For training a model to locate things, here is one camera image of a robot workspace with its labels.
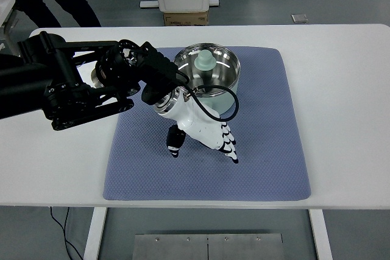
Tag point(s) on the glass lid with green knob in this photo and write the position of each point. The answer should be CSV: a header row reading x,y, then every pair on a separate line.
x,y
204,60

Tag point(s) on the white table leg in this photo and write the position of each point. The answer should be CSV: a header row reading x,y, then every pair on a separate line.
x,y
95,235
321,235

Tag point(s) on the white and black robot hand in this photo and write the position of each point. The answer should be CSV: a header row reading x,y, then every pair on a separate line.
x,y
201,126

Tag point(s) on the white side table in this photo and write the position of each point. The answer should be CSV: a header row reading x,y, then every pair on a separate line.
x,y
5,2

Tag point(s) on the brown cardboard box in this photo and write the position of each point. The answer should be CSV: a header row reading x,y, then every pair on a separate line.
x,y
186,19

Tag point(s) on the grey metal plate with screws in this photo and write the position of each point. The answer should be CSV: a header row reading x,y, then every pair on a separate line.
x,y
182,248

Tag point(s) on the blue textured mat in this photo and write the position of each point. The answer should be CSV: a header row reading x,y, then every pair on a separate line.
x,y
213,174

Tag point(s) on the grey floor socket plate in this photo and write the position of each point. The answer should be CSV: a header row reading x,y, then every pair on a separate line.
x,y
299,18

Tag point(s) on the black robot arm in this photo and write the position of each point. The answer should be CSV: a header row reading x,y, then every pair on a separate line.
x,y
30,74

